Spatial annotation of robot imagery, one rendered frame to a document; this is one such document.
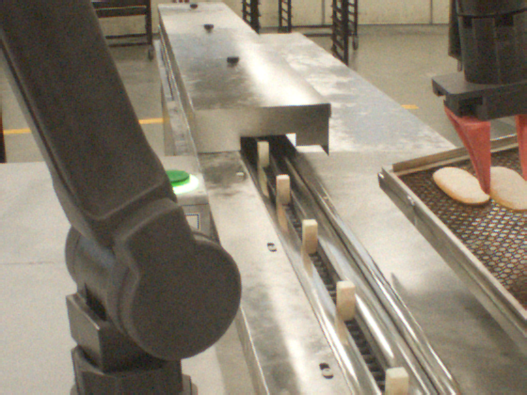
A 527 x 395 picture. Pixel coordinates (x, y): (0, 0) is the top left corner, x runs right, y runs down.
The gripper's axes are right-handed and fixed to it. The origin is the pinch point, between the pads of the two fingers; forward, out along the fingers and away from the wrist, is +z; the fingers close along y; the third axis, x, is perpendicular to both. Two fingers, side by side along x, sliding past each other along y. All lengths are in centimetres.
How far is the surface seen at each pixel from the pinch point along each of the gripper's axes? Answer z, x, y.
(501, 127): 116, -352, -116
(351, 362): 7.3, 11.5, 16.5
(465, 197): 4.4, -8.0, 1.7
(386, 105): 14, -79, -4
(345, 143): 13, -56, 7
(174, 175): -0.1, -16.6, 29.1
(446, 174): 3.9, -13.5, 2.0
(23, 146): 76, -346, 142
